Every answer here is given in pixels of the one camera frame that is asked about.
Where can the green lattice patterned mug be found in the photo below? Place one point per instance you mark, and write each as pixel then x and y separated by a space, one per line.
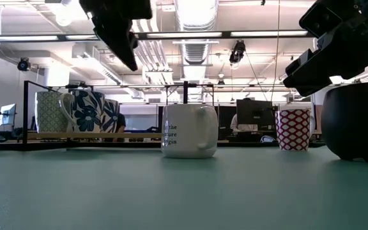
pixel 48 111

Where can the black computer monitor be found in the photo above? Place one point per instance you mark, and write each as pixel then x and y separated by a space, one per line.
pixel 254 111

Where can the navy floral white mug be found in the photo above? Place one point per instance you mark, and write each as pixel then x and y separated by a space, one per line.
pixel 88 111
pixel 111 115

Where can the black overhead camera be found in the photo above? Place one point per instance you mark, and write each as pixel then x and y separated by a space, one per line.
pixel 237 52

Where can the white computer monitor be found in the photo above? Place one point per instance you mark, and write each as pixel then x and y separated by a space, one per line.
pixel 7 115

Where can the silver ceiling air duct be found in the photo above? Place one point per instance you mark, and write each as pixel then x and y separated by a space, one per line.
pixel 196 51

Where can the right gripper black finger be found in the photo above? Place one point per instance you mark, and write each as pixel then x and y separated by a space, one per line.
pixel 305 65
pixel 305 85

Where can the person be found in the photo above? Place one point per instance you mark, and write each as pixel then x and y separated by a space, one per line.
pixel 120 123
pixel 235 126

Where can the white mug with black text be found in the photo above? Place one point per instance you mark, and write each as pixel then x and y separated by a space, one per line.
pixel 187 134

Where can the round black mug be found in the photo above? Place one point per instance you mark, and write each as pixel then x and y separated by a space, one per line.
pixel 356 121

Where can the red white lattice mug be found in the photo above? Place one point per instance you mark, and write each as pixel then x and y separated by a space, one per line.
pixel 292 131

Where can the black metal table frame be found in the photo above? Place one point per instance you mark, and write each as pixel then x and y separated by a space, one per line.
pixel 11 146

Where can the black frame beam with lights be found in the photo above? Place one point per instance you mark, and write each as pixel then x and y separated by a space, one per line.
pixel 141 35

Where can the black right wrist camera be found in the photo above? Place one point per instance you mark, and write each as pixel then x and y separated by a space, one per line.
pixel 315 19

